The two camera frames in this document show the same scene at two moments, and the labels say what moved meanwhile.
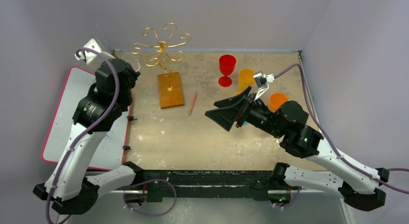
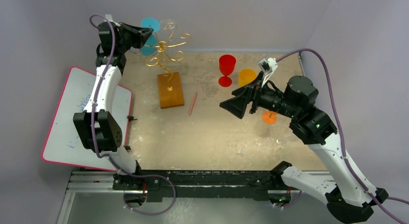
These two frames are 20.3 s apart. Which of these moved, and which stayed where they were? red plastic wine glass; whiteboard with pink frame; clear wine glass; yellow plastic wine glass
Moved: clear wine glass
Stayed: red plastic wine glass; yellow plastic wine glass; whiteboard with pink frame
